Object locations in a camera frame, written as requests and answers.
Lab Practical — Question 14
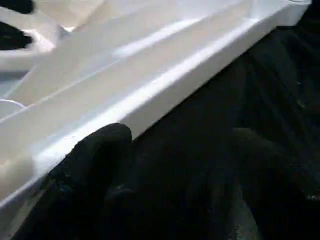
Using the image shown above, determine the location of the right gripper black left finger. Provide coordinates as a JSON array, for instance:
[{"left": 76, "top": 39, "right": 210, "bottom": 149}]
[{"left": 24, "top": 122, "right": 133, "bottom": 240}]

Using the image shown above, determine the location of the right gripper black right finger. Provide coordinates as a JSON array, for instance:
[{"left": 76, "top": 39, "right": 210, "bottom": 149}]
[{"left": 228, "top": 127, "right": 320, "bottom": 240}]

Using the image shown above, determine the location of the white plastic table top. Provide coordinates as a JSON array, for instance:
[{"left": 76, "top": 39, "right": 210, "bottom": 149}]
[{"left": 0, "top": 0, "right": 313, "bottom": 208}]

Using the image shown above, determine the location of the black mat cloth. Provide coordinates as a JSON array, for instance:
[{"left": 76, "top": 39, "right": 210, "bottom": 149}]
[{"left": 14, "top": 7, "right": 320, "bottom": 240}]

